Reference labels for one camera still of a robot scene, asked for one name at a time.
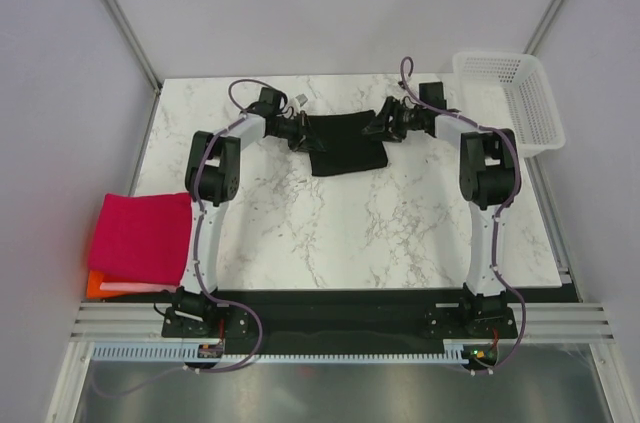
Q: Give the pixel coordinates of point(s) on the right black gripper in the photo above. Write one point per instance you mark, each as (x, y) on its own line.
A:
(381, 126)

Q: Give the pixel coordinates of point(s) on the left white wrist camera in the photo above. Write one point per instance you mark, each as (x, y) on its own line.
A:
(299, 101)

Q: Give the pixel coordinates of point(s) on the folded orange t shirt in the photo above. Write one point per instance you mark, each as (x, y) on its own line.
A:
(95, 278)

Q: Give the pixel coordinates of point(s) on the aluminium frame rail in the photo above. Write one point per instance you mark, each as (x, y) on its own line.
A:
(545, 323)

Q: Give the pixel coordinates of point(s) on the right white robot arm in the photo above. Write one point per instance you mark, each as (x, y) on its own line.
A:
(489, 180)

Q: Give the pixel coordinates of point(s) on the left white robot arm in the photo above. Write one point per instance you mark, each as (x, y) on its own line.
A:
(212, 180)

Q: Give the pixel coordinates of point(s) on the white plastic basket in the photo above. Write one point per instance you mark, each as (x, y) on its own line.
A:
(509, 90)

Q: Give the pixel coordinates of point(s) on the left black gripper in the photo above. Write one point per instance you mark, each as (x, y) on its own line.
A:
(305, 140)

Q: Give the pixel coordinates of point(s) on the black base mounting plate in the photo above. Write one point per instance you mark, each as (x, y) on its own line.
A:
(430, 313)

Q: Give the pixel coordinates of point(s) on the black t shirt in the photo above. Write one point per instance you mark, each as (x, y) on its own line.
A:
(336, 144)

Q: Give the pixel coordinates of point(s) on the white slotted cable duct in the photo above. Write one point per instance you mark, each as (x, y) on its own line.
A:
(218, 353)

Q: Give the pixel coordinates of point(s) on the folded light pink t shirt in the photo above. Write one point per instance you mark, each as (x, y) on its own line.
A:
(134, 287)

